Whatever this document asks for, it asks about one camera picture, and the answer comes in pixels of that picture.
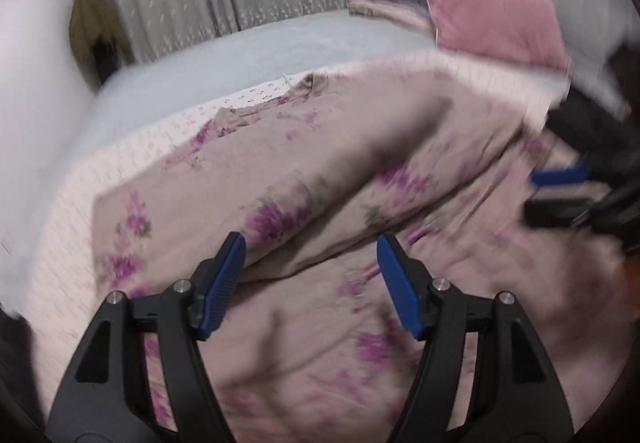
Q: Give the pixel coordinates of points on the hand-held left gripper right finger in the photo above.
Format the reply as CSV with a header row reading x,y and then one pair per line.
x,y
400,288

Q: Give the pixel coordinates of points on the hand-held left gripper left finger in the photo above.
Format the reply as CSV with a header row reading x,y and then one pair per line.
x,y
220,288

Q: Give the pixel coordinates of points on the pink pillow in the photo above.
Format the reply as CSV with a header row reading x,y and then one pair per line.
x,y
490,8

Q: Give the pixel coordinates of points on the light blue bed sheet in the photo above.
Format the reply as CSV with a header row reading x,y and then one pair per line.
x,y
210,53

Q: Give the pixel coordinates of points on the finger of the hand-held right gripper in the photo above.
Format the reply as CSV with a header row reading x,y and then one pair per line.
x,y
557,176
555,214

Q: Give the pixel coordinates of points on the beige floral garment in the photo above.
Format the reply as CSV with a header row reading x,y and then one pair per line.
x,y
310,163

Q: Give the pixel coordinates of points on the dark olive hanging garment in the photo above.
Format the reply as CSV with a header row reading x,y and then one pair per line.
x,y
92,23

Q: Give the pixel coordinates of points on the white dotted bed mat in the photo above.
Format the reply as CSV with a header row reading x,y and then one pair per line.
x,y
65,233

